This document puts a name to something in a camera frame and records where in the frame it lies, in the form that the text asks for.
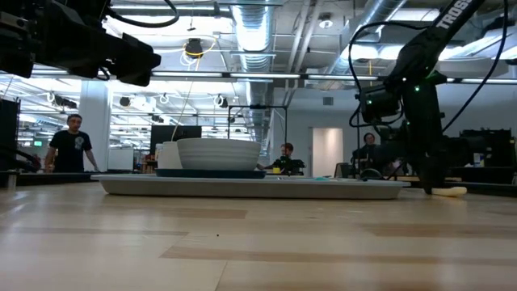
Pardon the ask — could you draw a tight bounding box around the black ceiling-mounted device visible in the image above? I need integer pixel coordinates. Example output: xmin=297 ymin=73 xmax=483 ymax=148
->
xmin=184 ymin=37 xmax=204 ymax=60

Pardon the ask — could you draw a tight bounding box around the wide ribbed air duct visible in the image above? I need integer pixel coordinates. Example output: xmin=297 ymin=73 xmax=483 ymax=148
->
xmin=230 ymin=0 xmax=277 ymax=74

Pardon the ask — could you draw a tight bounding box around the white door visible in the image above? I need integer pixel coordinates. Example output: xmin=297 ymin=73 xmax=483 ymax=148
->
xmin=311 ymin=127 xmax=345 ymax=179

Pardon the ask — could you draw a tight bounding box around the black computer monitor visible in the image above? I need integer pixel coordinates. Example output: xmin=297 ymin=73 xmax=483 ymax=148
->
xmin=149 ymin=124 xmax=203 ymax=175

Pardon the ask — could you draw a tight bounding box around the long LED light bar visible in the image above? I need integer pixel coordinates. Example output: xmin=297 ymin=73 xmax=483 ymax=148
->
xmin=0 ymin=68 xmax=517 ymax=85

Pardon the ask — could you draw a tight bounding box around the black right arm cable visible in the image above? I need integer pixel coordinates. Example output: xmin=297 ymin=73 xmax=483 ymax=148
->
xmin=348 ymin=0 xmax=511 ymax=134

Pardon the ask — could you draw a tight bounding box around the thick black looped cable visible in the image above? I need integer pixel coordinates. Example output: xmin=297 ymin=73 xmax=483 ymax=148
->
xmin=0 ymin=144 xmax=42 ymax=173

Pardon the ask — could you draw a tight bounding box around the grey plastic tray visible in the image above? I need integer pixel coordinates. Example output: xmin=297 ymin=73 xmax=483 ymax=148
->
xmin=90 ymin=173 xmax=412 ymax=200

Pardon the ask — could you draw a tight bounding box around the black left wrist camera cable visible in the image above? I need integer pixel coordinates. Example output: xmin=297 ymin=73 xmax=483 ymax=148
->
xmin=106 ymin=0 xmax=180 ymax=30

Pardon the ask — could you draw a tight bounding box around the white ribbed bowl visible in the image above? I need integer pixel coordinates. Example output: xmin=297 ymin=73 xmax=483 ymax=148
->
xmin=176 ymin=138 xmax=263 ymax=171

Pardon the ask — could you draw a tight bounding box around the dark teal plate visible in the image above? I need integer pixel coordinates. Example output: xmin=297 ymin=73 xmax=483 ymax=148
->
xmin=154 ymin=167 xmax=268 ymax=180

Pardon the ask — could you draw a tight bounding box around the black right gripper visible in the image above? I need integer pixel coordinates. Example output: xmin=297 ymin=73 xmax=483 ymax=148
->
xmin=402 ymin=78 xmax=448 ymax=196

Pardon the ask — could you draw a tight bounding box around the black gantry frame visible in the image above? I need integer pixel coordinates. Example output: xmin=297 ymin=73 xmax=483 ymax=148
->
xmin=227 ymin=104 xmax=289 ymax=171

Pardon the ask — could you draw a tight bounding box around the navy cloth napkin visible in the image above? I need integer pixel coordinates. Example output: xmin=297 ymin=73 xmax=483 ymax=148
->
xmin=282 ymin=175 xmax=368 ymax=182

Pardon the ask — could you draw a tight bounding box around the smooth silver air duct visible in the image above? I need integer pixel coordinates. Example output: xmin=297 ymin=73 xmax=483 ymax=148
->
xmin=325 ymin=0 xmax=408 ymax=76

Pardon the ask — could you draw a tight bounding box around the person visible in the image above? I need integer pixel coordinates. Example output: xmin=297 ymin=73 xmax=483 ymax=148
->
xmin=350 ymin=132 xmax=383 ymax=175
xmin=43 ymin=113 xmax=101 ymax=174
xmin=256 ymin=141 xmax=296 ymax=175

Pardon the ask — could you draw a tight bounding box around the white ribbed cup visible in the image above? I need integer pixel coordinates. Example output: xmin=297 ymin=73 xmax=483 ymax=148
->
xmin=156 ymin=141 xmax=183 ymax=170

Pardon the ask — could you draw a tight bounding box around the black storage cabinet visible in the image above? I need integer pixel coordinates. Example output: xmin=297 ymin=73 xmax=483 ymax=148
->
xmin=0 ymin=98 xmax=22 ymax=173

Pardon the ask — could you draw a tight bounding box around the black equipment rack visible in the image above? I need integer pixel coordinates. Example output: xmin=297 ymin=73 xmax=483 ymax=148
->
xmin=459 ymin=129 xmax=516 ymax=185

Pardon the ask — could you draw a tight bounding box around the white square column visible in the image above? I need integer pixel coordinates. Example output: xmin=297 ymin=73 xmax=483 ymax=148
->
xmin=78 ymin=79 xmax=112 ymax=174

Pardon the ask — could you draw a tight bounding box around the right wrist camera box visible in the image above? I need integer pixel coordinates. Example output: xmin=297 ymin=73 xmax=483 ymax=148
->
xmin=358 ymin=86 xmax=401 ymax=124

